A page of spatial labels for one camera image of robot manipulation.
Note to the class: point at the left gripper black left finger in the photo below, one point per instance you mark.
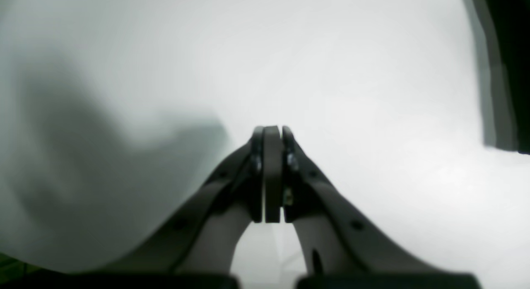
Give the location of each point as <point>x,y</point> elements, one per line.
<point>202,235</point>

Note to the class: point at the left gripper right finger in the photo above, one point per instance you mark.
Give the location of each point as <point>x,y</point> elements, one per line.
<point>335,237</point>

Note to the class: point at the black T-shirt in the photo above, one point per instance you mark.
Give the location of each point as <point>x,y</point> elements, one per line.
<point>511,20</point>

